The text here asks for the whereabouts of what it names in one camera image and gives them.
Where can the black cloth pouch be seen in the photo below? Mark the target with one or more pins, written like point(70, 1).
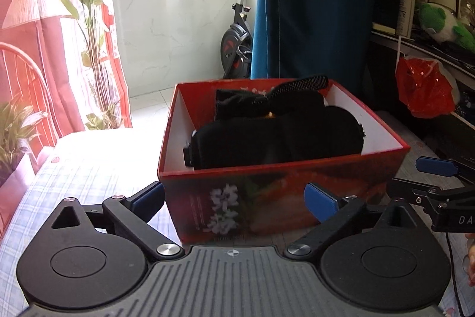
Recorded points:
point(237, 105)

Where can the person's right hand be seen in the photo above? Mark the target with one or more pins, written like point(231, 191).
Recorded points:
point(472, 261)

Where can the red strawberry print cardboard box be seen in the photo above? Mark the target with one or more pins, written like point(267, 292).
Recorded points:
point(282, 190)

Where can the black exercise bike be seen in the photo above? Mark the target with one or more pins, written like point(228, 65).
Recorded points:
point(232, 49)

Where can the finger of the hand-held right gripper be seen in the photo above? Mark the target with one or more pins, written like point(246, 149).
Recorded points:
point(408, 189)
point(436, 166)

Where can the white spray bottle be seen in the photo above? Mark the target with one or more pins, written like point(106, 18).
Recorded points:
point(405, 12)

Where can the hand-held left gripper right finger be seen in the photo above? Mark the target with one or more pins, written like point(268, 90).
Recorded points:
point(319, 200)

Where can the red plastic bag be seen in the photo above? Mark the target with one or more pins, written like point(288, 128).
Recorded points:
point(423, 86)

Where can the checked bed sheet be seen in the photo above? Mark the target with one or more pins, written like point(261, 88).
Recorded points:
point(92, 168)

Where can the blue curtain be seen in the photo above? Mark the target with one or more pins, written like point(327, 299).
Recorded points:
point(315, 5)

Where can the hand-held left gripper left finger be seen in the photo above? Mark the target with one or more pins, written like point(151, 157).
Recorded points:
point(148, 200)

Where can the green white plush toy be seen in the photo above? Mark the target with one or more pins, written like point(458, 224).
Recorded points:
point(441, 23)

